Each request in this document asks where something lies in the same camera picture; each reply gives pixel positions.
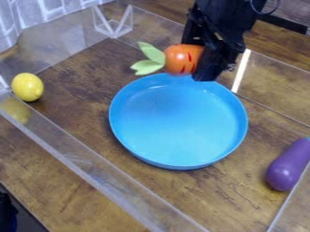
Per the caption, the clear acrylic tray enclosure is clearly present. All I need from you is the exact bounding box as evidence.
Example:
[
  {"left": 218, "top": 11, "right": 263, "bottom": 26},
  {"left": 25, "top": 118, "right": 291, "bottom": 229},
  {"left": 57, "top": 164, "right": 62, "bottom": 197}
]
[{"left": 0, "top": 0, "right": 310, "bottom": 232}]

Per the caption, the blue round plate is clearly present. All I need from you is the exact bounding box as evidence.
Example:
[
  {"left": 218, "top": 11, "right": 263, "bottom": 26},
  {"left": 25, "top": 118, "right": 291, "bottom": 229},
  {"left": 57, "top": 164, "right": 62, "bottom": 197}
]
[{"left": 110, "top": 73, "right": 249, "bottom": 170}]

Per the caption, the yellow toy lemon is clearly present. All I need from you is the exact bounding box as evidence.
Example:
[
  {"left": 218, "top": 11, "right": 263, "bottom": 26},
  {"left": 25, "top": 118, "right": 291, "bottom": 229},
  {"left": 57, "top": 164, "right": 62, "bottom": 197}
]
[{"left": 11, "top": 72, "right": 46, "bottom": 102}]

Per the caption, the black cable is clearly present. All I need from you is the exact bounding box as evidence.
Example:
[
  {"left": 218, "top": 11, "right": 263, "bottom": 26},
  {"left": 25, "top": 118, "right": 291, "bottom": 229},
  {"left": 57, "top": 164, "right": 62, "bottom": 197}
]
[{"left": 249, "top": 0, "right": 283, "bottom": 16}]

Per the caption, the purple toy eggplant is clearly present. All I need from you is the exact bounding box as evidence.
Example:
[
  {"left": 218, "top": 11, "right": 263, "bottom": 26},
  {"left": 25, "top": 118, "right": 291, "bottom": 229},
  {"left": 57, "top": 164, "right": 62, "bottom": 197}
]
[{"left": 265, "top": 138, "right": 310, "bottom": 191}]

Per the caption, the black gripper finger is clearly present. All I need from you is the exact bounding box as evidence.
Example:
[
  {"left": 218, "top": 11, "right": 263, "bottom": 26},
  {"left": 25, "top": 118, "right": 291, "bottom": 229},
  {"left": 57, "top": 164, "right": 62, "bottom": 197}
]
[{"left": 193, "top": 45, "right": 237, "bottom": 82}]

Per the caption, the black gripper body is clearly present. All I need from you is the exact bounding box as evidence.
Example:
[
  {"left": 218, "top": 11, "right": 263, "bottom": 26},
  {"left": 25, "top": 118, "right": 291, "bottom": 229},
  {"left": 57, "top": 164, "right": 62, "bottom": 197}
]
[{"left": 182, "top": 0, "right": 267, "bottom": 61}]

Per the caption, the orange toy carrot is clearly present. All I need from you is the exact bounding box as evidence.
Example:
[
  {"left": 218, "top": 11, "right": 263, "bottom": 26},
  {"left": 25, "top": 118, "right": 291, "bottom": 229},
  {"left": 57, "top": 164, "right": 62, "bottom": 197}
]
[{"left": 132, "top": 42, "right": 204, "bottom": 75}]

